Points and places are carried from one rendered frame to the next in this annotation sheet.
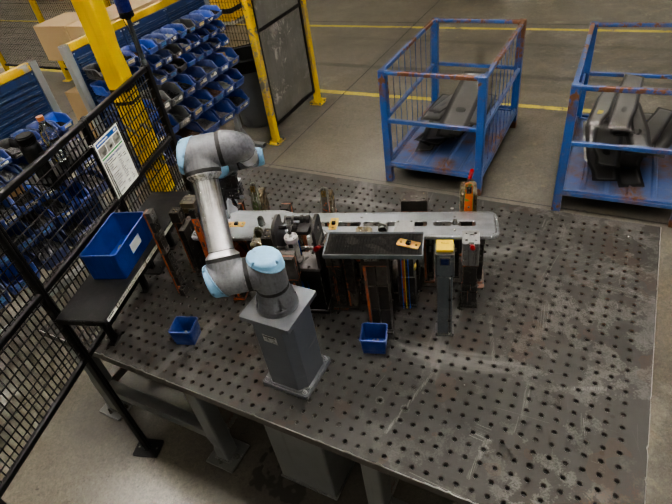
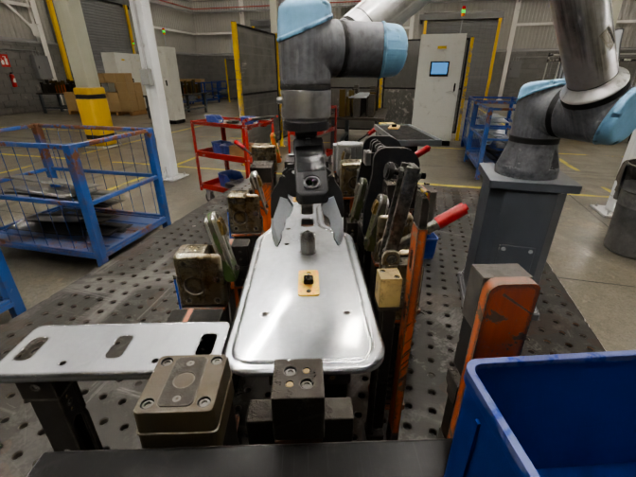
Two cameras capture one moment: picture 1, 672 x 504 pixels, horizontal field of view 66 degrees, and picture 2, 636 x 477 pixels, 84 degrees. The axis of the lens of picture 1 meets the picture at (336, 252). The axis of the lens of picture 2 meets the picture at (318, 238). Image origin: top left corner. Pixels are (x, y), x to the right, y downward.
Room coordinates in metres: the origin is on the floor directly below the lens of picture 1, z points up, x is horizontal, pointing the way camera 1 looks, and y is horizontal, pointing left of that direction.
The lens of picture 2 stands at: (2.15, 0.96, 1.34)
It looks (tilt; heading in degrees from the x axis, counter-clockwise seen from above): 25 degrees down; 252
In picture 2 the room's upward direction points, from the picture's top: straight up
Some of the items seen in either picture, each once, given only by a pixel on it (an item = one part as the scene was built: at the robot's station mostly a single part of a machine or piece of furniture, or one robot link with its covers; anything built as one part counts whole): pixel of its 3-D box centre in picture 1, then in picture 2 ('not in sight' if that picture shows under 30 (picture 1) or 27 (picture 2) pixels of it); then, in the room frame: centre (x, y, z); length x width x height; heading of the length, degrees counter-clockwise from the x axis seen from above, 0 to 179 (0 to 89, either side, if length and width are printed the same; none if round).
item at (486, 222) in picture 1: (338, 223); (304, 199); (1.88, -0.03, 1.00); 1.38 x 0.22 x 0.02; 74
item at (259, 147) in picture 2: (466, 219); (266, 184); (1.90, -0.63, 0.88); 0.15 x 0.11 x 0.36; 164
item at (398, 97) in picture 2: not in sight; (380, 90); (-1.75, -6.71, 1.00); 3.64 x 0.14 x 2.00; 147
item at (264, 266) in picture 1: (265, 269); (543, 108); (1.33, 0.24, 1.27); 0.13 x 0.12 x 0.14; 94
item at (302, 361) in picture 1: (288, 340); (507, 239); (1.33, 0.23, 0.90); 0.21 x 0.21 x 0.40; 57
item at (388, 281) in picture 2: not in sight; (380, 362); (1.90, 0.55, 0.88); 0.04 x 0.04 x 0.36; 74
